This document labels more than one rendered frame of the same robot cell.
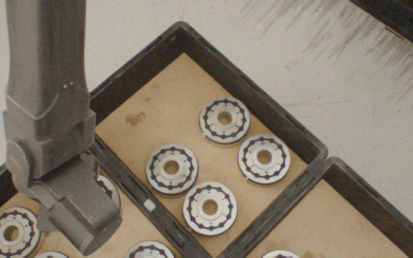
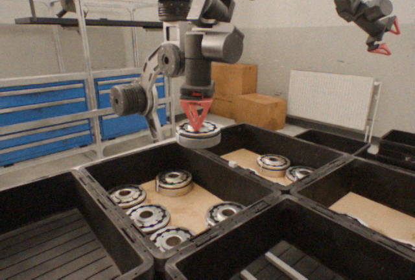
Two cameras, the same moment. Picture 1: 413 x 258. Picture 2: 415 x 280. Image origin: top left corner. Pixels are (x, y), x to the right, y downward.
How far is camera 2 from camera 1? 69 cm
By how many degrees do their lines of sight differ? 50
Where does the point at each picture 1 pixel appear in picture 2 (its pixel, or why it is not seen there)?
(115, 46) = not seen: hidden behind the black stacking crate
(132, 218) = (213, 201)
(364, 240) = (403, 221)
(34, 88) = not seen: outside the picture
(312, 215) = (351, 206)
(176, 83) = (239, 156)
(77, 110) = not seen: outside the picture
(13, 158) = (195, 5)
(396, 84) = not seen: hidden behind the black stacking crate
